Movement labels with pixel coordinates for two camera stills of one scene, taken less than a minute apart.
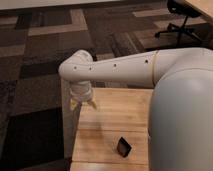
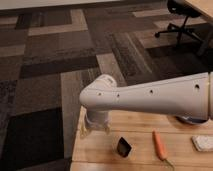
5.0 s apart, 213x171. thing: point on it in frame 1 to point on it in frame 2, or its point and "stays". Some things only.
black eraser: [123, 147] stays
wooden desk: [203, 7] stays
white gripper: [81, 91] to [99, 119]
